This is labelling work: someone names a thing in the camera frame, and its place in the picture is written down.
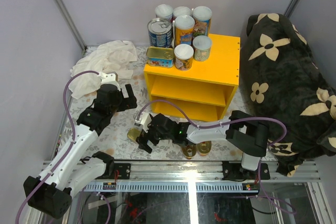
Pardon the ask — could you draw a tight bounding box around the gold rectangular tin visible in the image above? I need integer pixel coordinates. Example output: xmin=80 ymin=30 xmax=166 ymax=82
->
xmin=146 ymin=47 xmax=175 ymax=68
xmin=127 ymin=128 xmax=141 ymax=143

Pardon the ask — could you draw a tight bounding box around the gold oval tin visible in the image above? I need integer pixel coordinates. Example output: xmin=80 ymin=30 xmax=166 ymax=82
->
xmin=196 ymin=141 xmax=212 ymax=156
xmin=181 ymin=145 xmax=197 ymax=159

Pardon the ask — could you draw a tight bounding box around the white lid small can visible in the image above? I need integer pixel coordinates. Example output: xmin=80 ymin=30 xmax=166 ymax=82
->
xmin=174 ymin=44 xmax=194 ymax=71

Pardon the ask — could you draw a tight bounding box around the blue labelled gold-top can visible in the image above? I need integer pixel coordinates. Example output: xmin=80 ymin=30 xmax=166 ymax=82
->
xmin=147 ymin=18 xmax=172 ymax=48

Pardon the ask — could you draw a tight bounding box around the grey lid small can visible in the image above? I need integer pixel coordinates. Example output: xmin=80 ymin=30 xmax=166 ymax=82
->
xmin=193 ymin=35 xmax=212 ymax=62

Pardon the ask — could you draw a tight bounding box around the orange blue tall canister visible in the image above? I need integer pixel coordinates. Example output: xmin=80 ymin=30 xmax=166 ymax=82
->
xmin=174 ymin=15 xmax=195 ymax=46

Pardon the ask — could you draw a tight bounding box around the white orange snack canister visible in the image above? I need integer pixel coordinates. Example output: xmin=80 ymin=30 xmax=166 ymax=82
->
xmin=155 ymin=4 xmax=173 ymax=22

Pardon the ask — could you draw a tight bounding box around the white red snack canister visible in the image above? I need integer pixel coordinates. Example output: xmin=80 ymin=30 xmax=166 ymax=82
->
xmin=173 ymin=6 xmax=192 ymax=20

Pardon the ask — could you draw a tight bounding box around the clear jar colourful candy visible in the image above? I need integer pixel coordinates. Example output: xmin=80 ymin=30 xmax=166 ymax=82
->
xmin=192 ymin=6 xmax=212 ymax=38

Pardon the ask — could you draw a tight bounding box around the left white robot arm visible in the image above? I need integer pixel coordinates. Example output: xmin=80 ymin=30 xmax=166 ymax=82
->
xmin=24 ymin=84 xmax=137 ymax=219

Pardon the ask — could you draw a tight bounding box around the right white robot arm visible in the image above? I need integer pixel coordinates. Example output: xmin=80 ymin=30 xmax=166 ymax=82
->
xmin=135 ymin=111 xmax=269 ymax=179

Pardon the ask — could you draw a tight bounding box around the crumpled cream cloth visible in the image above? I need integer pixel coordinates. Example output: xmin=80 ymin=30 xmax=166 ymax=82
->
xmin=69 ymin=40 xmax=138 ymax=99

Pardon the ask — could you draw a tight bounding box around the yellow wooden shelf cabinet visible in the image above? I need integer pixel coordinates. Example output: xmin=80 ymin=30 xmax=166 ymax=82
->
xmin=144 ymin=34 xmax=240 ymax=122

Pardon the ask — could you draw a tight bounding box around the black floral plush blanket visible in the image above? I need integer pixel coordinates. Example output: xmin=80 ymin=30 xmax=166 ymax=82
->
xmin=240 ymin=13 xmax=335 ymax=177

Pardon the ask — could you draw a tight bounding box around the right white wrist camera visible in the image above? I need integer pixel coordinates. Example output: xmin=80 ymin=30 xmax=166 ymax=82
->
xmin=135 ymin=112 xmax=152 ymax=133

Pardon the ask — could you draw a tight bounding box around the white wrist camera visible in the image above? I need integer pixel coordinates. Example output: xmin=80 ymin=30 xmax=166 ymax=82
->
xmin=135 ymin=112 xmax=152 ymax=133
xmin=98 ymin=72 xmax=121 ymax=91

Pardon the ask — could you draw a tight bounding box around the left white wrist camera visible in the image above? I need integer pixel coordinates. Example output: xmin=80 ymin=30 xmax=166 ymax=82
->
xmin=98 ymin=72 xmax=121 ymax=91

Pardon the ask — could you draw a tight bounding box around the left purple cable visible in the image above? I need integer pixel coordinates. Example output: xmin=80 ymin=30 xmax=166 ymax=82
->
xmin=14 ymin=70 xmax=103 ymax=224

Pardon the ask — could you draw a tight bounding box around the aluminium mounting rail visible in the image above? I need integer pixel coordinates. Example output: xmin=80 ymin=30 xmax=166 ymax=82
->
xmin=46 ymin=158 xmax=320 ymax=196

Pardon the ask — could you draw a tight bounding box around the left metal corner post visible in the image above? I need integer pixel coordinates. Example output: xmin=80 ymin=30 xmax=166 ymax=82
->
xmin=54 ymin=0 xmax=87 ymax=52

